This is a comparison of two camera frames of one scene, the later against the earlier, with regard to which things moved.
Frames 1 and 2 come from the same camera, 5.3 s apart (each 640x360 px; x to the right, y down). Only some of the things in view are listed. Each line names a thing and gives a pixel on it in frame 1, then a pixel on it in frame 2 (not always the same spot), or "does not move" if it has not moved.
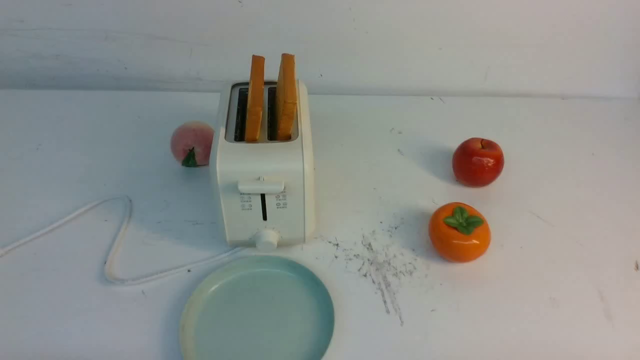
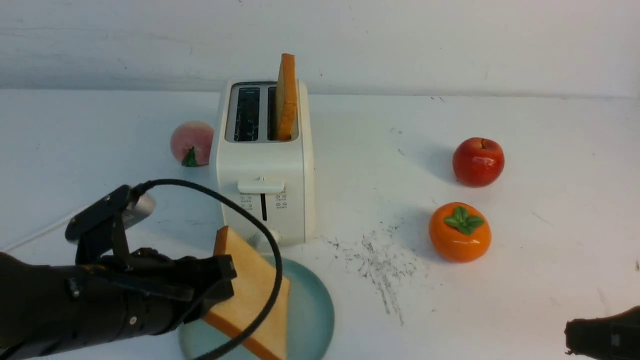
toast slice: x=255 y=101 to x=254 y=290
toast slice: x=286 y=97 does not move
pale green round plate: x=262 y=307 does not move
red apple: x=477 y=162 does not move
